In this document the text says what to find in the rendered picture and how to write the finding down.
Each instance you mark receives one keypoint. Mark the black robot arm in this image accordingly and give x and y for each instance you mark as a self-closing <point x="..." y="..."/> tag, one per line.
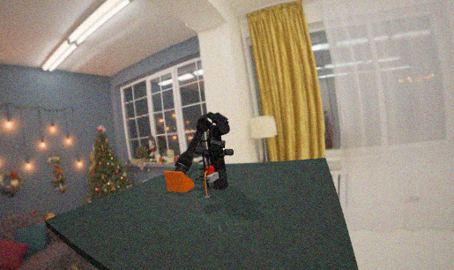
<point x="221" y="128"/>

